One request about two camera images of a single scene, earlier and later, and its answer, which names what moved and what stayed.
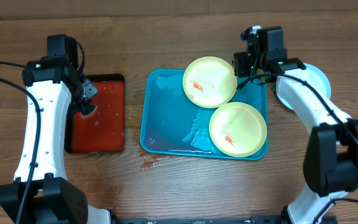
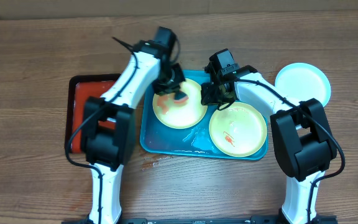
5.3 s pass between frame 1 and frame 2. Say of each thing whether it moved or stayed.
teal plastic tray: stayed
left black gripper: moved
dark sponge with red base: moved
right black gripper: moved
